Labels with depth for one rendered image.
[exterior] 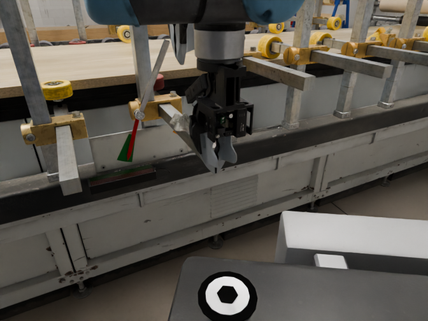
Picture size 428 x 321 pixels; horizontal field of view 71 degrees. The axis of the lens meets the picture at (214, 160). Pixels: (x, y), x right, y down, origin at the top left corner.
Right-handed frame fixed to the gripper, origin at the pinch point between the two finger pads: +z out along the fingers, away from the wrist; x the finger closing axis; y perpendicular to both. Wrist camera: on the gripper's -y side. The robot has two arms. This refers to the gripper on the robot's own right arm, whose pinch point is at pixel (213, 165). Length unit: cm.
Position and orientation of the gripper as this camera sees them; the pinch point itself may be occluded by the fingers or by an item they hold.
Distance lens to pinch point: 57.5
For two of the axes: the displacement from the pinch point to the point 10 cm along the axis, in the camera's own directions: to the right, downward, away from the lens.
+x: 9.0, -2.1, 3.9
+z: 0.0, 8.7, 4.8
